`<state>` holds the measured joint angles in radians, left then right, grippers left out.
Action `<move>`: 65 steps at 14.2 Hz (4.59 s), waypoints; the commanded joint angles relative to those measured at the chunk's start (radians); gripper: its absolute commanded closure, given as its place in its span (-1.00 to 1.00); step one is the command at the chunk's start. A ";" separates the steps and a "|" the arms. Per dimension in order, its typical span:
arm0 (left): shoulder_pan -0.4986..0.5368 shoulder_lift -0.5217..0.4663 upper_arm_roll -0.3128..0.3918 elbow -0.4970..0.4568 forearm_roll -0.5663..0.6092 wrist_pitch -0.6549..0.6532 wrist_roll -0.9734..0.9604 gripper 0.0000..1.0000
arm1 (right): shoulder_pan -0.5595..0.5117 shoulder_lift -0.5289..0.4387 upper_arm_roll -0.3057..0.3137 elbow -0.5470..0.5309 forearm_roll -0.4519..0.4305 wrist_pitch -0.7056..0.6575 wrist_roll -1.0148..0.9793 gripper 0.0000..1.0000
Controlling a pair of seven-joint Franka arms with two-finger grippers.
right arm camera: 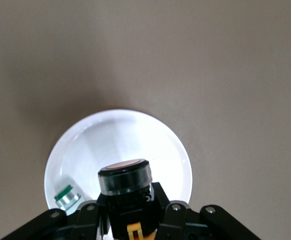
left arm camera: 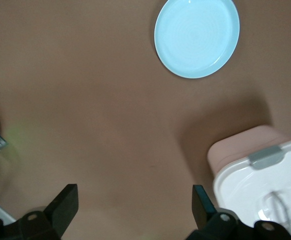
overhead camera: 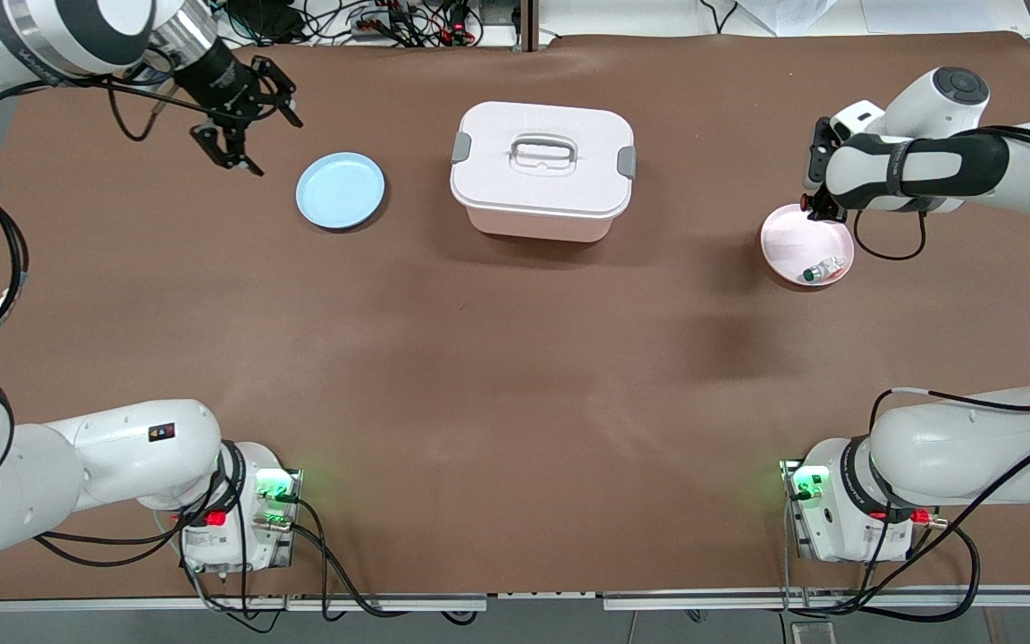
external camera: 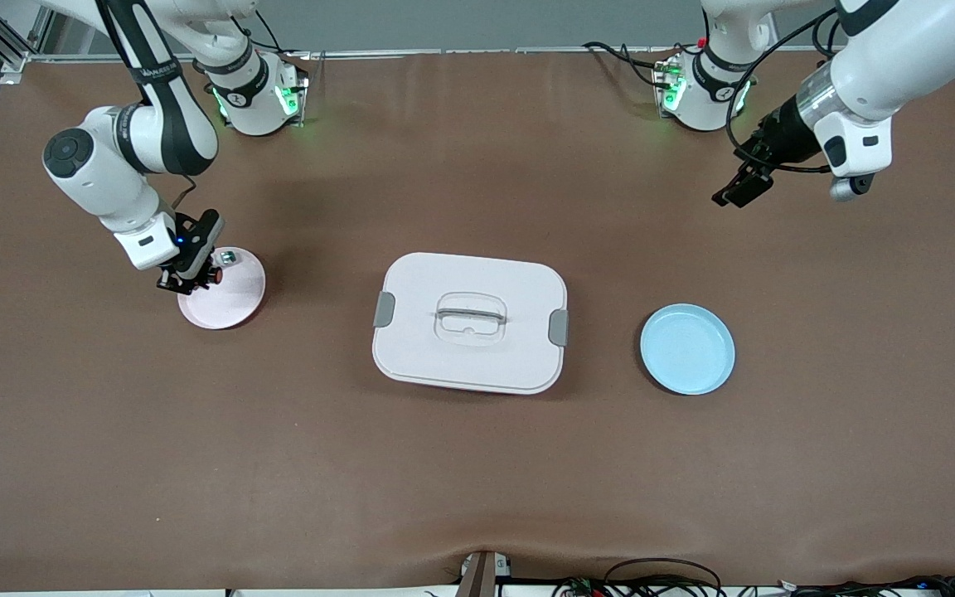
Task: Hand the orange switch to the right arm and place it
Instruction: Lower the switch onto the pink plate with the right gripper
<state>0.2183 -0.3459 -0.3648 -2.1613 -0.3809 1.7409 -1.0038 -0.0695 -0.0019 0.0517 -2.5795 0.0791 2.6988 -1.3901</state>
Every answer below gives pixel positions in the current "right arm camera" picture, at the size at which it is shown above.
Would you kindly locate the orange and black push-button switch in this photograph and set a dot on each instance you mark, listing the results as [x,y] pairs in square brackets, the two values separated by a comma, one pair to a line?
[125,182]

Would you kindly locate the green and silver push-button switch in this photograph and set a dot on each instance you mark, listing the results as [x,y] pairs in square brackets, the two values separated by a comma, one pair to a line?
[68,198]

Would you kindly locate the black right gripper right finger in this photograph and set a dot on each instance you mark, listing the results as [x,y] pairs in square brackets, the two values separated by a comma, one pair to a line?
[190,225]

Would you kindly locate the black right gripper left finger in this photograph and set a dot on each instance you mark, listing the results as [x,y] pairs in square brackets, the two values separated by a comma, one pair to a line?
[60,225]

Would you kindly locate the pale pink round plate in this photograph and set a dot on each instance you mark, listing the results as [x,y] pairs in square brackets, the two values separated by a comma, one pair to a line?
[115,140]

